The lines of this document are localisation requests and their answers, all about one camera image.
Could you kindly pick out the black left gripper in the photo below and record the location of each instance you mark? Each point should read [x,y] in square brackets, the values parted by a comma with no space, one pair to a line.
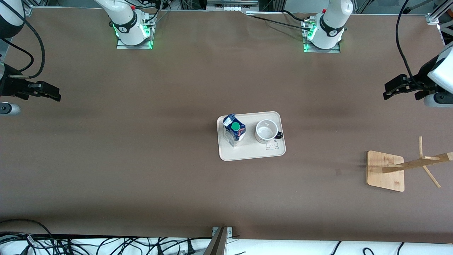
[419,80]

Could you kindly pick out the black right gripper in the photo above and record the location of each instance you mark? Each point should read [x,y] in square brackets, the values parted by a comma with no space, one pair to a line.
[7,87]

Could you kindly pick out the blue milk carton green cap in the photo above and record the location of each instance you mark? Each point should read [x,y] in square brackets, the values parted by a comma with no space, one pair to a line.
[234,129]

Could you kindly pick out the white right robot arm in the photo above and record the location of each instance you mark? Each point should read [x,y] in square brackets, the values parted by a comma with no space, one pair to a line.
[127,21]

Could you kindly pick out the bamboo cup rack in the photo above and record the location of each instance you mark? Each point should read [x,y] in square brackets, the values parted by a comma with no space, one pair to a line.
[384,173]

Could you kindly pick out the cream rabbit print tray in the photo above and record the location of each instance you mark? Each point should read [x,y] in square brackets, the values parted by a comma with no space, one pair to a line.
[247,152]

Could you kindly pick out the white power strip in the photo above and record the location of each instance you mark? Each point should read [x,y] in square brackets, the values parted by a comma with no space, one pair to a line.
[231,6]

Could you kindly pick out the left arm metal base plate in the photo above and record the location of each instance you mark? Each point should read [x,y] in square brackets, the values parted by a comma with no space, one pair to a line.
[336,50]

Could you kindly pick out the aluminium frame corner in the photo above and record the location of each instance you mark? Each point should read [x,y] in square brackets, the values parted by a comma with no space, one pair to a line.
[437,16]
[27,10]

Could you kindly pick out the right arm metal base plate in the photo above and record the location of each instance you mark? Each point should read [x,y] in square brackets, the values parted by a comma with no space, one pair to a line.
[122,46]

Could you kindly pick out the aluminium bracket post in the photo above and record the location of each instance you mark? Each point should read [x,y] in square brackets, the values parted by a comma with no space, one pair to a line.
[218,242]

